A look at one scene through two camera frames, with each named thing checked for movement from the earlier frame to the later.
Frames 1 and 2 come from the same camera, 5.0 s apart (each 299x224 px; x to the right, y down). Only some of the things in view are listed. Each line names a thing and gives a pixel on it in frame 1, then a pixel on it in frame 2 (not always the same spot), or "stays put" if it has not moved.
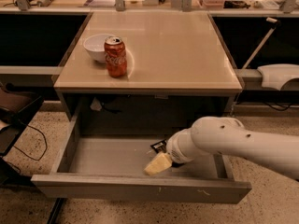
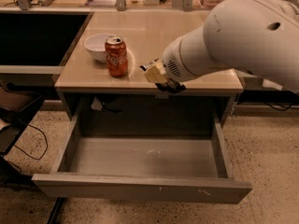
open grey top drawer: x=113 y=169 stays put
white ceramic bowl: x=94 y=45 stays put
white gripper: x=175 y=152 -> x=172 y=63
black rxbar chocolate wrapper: x=160 y=147 -> x=169 y=85
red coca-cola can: x=116 y=56 stays put
